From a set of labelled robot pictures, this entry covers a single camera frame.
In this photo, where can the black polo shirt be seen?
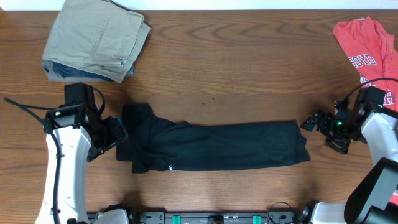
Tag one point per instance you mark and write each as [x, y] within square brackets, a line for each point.
[161, 145]

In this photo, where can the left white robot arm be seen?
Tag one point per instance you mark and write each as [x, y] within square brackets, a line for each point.
[76, 135]

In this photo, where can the folded khaki pants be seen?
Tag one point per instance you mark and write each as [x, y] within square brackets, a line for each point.
[98, 32]

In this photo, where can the folded blue grey garment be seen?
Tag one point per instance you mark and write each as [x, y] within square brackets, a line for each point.
[73, 72]

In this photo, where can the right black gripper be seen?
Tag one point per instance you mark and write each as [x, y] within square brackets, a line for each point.
[325, 132]

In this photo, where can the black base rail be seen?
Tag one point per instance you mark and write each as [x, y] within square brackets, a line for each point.
[280, 212]

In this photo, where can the red printed t-shirt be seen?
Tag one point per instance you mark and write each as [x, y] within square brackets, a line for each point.
[371, 51]

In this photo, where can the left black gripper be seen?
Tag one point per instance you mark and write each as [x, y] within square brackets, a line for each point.
[116, 131]

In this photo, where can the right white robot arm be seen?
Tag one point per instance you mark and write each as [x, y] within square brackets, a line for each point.
[370, 202]

